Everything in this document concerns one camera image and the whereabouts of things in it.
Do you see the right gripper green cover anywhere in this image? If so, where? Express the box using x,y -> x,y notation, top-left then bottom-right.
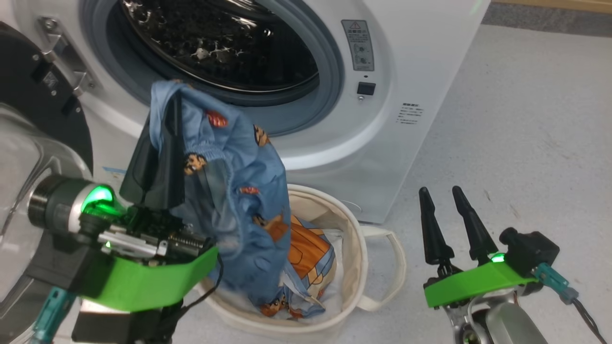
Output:
419,185 -> 538,309

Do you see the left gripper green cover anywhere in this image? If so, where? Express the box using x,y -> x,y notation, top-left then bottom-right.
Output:
76,91 -> 220,313

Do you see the light blue bear print garment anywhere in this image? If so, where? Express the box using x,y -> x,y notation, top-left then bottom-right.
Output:
149,79 -> 326,320

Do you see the black round glass washer door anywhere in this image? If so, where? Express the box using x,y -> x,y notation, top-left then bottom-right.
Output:
0,21 -> 95,344

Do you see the orange cartoon print garment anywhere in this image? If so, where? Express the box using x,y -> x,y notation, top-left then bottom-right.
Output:
275,214 -> 338,306

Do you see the cream canvas laundry basket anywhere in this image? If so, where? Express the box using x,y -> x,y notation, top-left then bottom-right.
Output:
196,184 -> 407,343

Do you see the silver metal door hinge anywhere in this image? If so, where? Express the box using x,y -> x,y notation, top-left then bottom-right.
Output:
38,17 -> 97,98

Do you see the white washing machine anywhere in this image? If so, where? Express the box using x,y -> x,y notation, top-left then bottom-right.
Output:
0,0 -> 492,225

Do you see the grey rubber door gasket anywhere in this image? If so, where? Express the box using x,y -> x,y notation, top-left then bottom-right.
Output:
79,0 -> 345,137

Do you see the blue white energy label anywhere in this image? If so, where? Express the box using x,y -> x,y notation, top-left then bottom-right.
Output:
103,166 -> 129,185

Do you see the small printed text label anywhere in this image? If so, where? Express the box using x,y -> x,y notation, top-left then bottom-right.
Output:
396,102 -> 424,125

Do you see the steel perforated washer drum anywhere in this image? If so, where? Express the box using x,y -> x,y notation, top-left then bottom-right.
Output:
120,0 -> 320,94

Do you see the grey warning sticker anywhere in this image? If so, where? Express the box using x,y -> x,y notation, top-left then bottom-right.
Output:
341,20 -> 375,72

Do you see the wooden baseboard strip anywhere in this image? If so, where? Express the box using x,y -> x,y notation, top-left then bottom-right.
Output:
492,0 -> 612,14

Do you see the right teal connector cable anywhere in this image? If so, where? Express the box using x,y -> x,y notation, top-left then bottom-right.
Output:
532,262 -> 609,344

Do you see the teal connector cable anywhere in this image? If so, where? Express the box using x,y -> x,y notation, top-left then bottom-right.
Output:
532,262 -> 609,344
30,288 -> 75,344

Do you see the thin black cable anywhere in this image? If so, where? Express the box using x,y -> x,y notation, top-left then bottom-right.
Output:
182,253 -> 224,313

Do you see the left teal connector cable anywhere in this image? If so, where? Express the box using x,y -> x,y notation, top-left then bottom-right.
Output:
30,288 -> 75,344

